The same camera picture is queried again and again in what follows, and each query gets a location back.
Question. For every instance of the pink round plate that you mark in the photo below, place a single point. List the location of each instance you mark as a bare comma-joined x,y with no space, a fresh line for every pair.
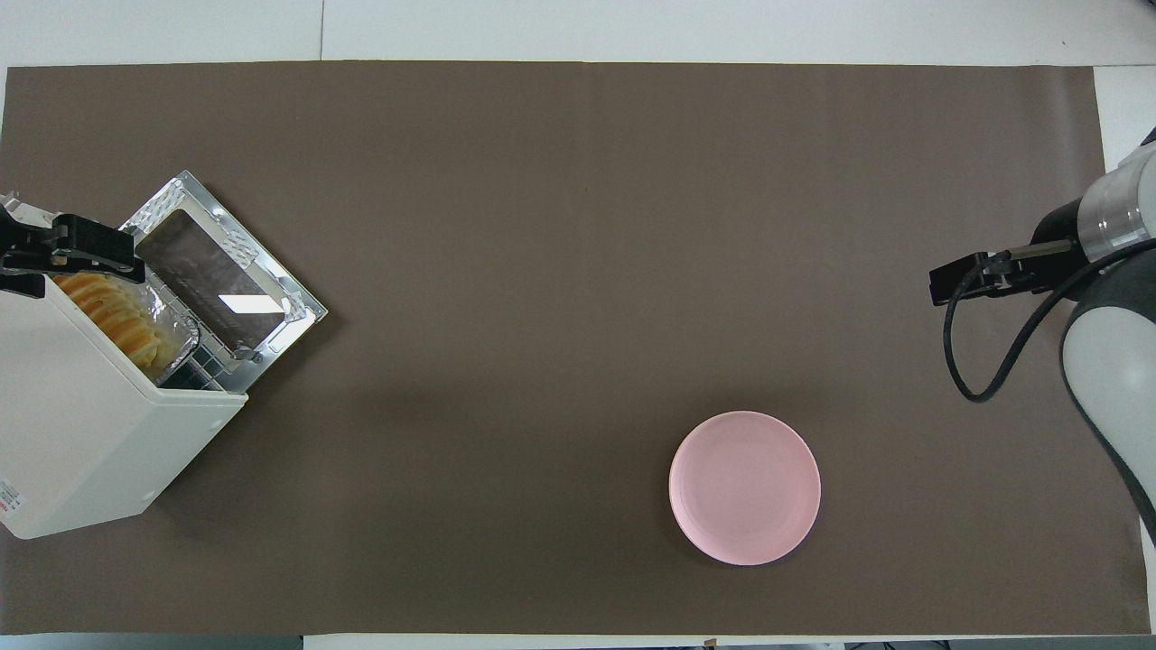
745,487

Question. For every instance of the brown table mat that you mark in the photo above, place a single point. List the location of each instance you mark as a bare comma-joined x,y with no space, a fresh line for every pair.
560,271

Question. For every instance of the aluminium foil tray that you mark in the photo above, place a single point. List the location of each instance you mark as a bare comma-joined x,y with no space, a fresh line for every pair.
181,329

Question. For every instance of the glass oven door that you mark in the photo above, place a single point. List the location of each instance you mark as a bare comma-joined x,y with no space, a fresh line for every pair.
194,257

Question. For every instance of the white toaster oven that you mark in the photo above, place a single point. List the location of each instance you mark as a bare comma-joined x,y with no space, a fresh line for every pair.
72,433

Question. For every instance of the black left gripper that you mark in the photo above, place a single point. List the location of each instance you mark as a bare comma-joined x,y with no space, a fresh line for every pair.
23,286

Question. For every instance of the yellow sliced bread loaf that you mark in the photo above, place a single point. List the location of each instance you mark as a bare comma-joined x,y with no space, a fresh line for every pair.
108,311

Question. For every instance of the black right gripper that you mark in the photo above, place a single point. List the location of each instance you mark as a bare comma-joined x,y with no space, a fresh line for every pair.
1057,221

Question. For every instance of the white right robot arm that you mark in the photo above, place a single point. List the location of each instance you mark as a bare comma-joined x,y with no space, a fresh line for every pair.
1111,379

